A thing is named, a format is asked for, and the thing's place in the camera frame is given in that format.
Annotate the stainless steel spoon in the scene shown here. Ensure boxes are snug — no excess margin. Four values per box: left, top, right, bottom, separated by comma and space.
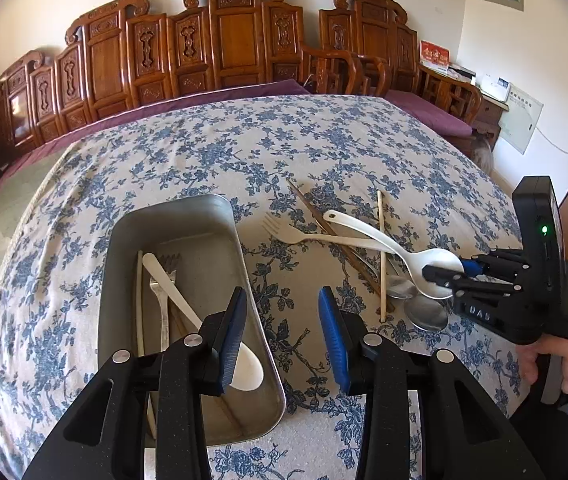
354, 254, 449, 332

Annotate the carved wooden bench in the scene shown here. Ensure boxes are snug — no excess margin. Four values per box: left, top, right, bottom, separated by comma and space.
0, 0, 310, 162

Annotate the cream plastic fork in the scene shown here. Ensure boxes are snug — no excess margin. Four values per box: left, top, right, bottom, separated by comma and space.
262, 214, 392, 254

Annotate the grey metal utensil tray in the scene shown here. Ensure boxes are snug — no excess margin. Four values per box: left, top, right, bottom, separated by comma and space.
98, 194, 286, 445

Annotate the stainless steel fork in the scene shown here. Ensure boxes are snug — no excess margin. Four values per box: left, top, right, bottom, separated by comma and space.
150, 255, 180, 351

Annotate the white plastic soup spoon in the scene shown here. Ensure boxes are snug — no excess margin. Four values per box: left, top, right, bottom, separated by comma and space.
142, 252, 264, 391

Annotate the blue floral tablecloth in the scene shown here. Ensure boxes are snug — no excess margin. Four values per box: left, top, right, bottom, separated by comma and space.
0, 96, 524, 479

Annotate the purple seat cushion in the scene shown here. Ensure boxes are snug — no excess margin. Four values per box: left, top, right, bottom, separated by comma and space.
385, 90, 472, 138

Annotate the wooden side table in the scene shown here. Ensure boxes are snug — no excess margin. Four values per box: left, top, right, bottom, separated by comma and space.
470, 94, 508, 148

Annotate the white wall panel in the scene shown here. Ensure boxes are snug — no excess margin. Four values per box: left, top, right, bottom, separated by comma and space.
499, 84, 543, 155

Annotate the small steel spoon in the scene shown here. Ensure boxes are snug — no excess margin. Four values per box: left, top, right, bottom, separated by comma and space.
386, 255, 418, 300

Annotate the red paper box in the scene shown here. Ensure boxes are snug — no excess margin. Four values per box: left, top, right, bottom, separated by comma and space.
420, 40, 450, 70

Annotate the cream long plastic spoon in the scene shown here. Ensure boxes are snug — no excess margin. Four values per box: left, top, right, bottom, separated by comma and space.
323, 209, 462, 300

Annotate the light bamboo chopstick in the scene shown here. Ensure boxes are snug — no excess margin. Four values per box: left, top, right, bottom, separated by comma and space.
376, 190, 387, 323
134, 250, 157, 440

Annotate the carved wooden armchair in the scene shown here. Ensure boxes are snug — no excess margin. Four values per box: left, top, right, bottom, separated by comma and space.
319, 0, 482, 125

